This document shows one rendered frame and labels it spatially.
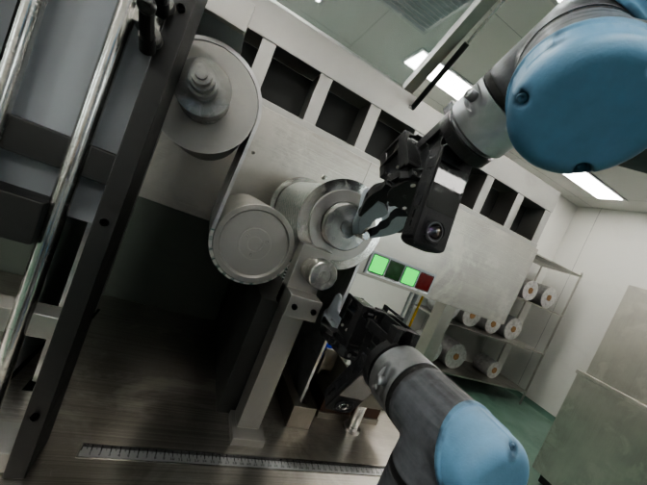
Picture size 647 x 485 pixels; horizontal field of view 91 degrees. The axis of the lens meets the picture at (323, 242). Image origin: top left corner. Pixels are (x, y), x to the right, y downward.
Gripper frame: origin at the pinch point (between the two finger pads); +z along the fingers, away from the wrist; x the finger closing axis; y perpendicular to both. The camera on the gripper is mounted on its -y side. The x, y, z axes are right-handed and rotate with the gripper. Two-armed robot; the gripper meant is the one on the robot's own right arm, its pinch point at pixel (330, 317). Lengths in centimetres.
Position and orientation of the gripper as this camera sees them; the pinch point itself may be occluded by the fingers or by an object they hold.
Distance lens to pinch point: 58.4
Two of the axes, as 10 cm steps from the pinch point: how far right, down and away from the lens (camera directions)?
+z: -3.2, -2.0, 9.2
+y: 3.8, -9.2, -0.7
